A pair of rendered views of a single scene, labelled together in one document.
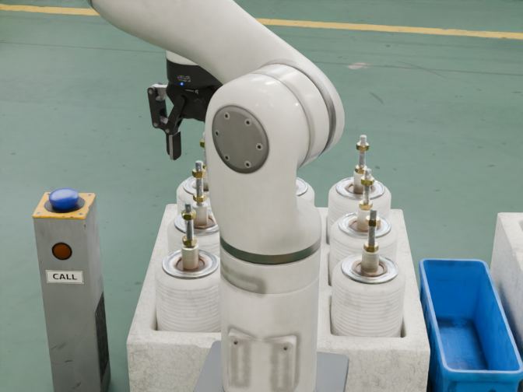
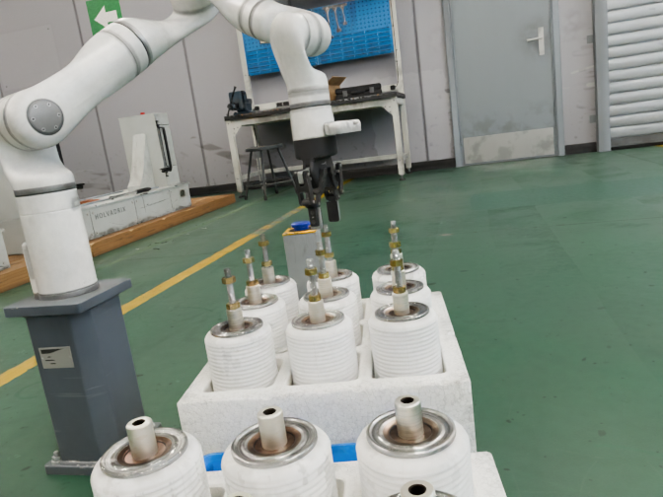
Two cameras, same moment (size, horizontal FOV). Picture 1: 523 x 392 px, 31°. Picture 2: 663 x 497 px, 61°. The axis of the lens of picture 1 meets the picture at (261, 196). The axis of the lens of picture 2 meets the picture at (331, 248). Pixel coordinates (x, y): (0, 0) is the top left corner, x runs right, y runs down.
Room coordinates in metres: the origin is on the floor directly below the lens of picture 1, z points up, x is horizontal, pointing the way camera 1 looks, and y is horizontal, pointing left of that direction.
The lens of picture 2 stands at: (1.25, -0.90, 0.51)
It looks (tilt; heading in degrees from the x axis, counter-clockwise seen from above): 12 degrees down; 95
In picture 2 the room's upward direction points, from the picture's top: 8 degrees counter-clockwise
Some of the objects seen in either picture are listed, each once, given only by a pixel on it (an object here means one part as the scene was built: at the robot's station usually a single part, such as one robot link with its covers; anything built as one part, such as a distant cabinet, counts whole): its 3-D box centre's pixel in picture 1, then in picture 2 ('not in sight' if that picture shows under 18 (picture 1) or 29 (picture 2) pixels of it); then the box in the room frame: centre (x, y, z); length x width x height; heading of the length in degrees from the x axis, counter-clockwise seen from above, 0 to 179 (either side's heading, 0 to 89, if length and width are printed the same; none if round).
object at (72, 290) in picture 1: (75, 303); (311, 301); (1.10, 0.26, 0.16); 0.07 x 0.07 x 0.31; 88
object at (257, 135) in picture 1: (270, 166); (35, 146); (0.73, -0.01, 0.54); 0.09 x 0.09 x 0.17; 54
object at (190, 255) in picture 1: (190, 255); (268, 275); (1.05, 0.09, 0.26); 0.02 x 0.02 x 0.03
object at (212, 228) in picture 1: (200, 222); (331, 276); (1.17, 0.09, 0.25); 0.08 x 0.08 x 0.01
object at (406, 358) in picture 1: (280, 317); (338, 387); (1.17, -0.03, 0.09); 0.39 x 0.39 x 0.18; 88
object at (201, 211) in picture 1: (200, 214); (331, 269); (1.17, 0.09, 0.26); 0.02 x 0.02 x 0.03
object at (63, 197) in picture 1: (64, 200); (301, 227); (1.10, 0.26, 0.32); 0.04 x 0.04 x 0.02
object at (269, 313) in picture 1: (269, 317); (58, 243); (0.73, -0.01, 0.39); 0.09 x 0.09 x 0.17; 80
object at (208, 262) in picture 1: (190, 264); (269, 282); (1.05, 0.09, 0.25); 0.08 x 0.08 x 0.01
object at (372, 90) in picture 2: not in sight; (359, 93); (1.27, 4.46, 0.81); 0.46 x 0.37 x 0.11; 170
